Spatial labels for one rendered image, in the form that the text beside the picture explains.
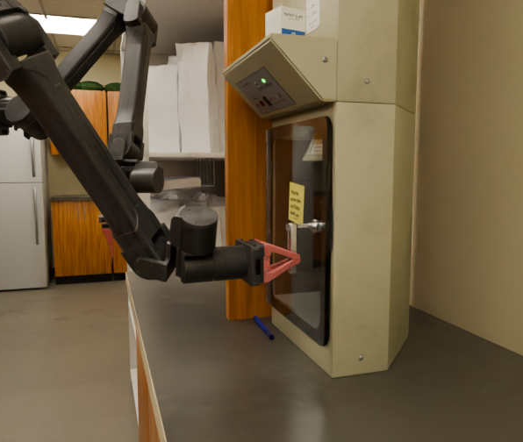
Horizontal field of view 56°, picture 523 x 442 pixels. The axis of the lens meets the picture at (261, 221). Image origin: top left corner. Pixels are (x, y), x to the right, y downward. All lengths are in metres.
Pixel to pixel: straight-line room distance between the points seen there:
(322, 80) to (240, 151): 0.39
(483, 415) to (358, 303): 0.25
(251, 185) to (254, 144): 0.10
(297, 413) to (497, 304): 0.57
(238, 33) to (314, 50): 0.39
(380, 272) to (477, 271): 0.38
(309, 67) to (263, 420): 0.54
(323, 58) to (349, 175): 0.19
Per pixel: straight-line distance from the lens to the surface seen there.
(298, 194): 0.94
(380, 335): 0.92
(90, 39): 1.42
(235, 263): 0.80
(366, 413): 0.80
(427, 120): 1.35
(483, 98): 1.21
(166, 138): 2.16
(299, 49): 0.82
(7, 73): 0.75
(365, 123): 0.85
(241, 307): 1.20
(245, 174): 1.15
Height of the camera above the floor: 1.30
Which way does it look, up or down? 6 degrees down
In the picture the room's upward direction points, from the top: straight up
